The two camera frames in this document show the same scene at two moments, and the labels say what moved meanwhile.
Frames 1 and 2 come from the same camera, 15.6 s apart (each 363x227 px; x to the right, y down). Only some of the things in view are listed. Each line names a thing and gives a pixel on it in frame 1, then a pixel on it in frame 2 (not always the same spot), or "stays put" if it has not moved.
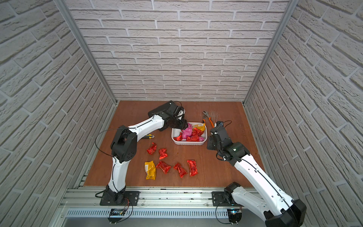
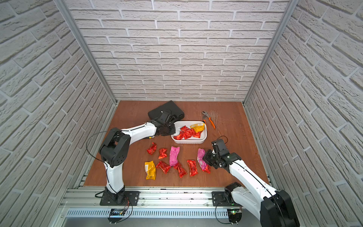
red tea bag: [194, 170] stays put
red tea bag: [182, 171] stays put
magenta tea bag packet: [187, 131] → [173, 155]
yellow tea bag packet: [150, 169] stays put
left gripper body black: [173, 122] → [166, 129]
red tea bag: [152, 149] stays put
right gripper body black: [211, 145] → [212, 159]
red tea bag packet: [164, 166] stays put
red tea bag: [163, 153] stays put
